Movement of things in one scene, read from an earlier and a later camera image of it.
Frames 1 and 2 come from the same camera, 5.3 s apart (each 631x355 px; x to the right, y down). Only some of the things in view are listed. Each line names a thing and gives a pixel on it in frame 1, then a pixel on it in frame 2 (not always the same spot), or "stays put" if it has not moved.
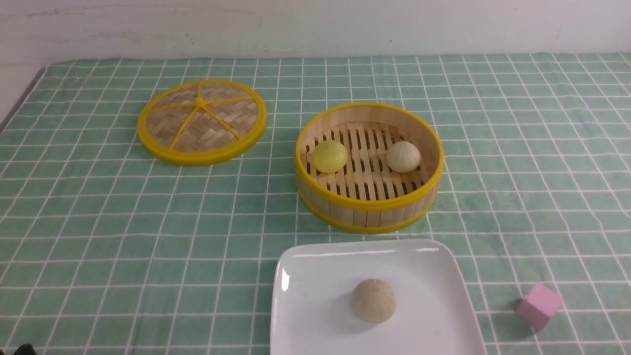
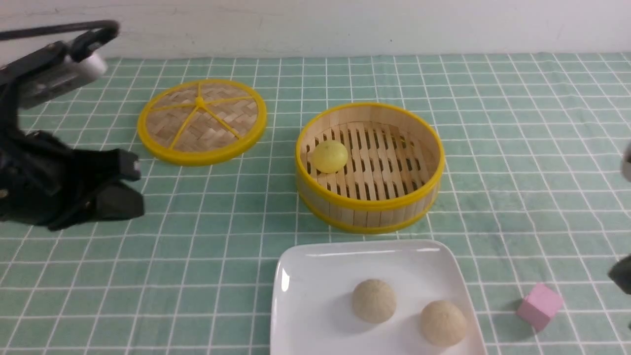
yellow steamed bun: [329, 157] stays put
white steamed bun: [403, 157] to [443, 323]
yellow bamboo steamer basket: [368, 168] stays put
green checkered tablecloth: [107, 249] stays put
